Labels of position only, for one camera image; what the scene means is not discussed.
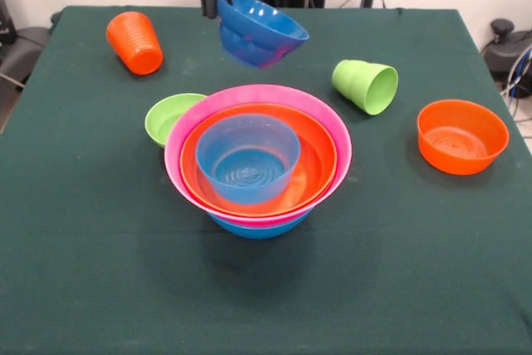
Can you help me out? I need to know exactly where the dark green tablecloth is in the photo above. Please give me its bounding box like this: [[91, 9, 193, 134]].
[[0, 5, 532, 355]]

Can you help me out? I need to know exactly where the tangled cable bundle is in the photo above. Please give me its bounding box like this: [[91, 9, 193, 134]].
[[500, 47, 532, 123]]

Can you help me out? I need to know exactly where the small green bowl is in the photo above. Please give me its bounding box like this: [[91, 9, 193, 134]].
[[145, 93, 208, 149]]

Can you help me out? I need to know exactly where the orange cup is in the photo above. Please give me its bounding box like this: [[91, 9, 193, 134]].
[[106, 11, 165, 76]]

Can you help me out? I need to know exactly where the large pink bowl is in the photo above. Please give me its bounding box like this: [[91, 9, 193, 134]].
[[164, 84, 353, 228]]

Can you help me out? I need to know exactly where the large orange bowl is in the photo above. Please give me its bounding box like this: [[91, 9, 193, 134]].
[[179, 102, 337, 215]]

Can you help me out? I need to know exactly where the small orange bowl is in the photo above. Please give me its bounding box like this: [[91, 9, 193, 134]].
[[416, 99, 510, 176]]

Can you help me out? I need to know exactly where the black equipment box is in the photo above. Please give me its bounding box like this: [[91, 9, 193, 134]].
[[0, 0, 17, 47]]

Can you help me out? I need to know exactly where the large blue bowl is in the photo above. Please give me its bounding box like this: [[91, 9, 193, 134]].
[[207, 206, 316, 240]]

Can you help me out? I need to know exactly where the green cup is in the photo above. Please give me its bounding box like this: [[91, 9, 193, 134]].
[[331, 59, 399, 116]]

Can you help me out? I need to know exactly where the grey wheeled base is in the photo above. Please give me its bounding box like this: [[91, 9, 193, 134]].
[[480, 17, 532, 84], [0, 26, 53, 81]]

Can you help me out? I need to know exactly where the small dark blue bowl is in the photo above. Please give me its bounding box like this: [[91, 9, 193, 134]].
[[215, 0, 310, 69]]

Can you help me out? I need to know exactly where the small light blue bowl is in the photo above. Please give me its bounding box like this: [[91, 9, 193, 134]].
[[195, 113, 302, 205]]

